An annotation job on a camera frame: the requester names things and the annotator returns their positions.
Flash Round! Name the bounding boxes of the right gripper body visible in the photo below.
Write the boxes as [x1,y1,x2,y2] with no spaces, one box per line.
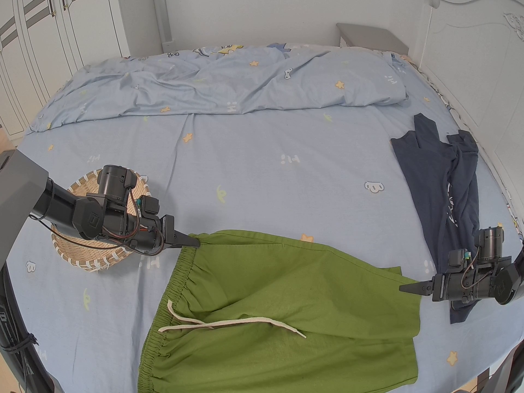
[432,272,478,303]

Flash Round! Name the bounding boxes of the pale blue quilt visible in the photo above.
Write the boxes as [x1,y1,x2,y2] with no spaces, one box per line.
[29,43,410,133]

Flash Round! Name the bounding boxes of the bed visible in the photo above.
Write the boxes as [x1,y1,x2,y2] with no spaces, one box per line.
[0,0,524,393]

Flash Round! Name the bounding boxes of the round woven basket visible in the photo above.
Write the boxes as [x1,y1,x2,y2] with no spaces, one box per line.
[50,169,151,273]

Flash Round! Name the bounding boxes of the white vertical pipe duct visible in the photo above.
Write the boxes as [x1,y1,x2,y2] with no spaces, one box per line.
[152,0,173,52]

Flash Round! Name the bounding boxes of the white wardrobe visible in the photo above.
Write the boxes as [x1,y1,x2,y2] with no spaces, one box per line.
[0,0,131,138]

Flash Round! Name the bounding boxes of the grey bedside table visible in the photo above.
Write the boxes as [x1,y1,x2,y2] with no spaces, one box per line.
[337,23,410,53]

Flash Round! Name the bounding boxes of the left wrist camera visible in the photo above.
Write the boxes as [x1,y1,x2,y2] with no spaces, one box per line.
[137,196,161,222]

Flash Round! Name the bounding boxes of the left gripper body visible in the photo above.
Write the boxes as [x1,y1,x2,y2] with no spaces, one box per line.
[129,215,177,258]

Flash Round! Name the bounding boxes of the green shorts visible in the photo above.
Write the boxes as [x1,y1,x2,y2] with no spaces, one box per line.
[137,230,422,393]

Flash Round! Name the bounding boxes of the dark blue garment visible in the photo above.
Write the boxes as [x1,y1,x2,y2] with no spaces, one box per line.
[390,113,498,324]

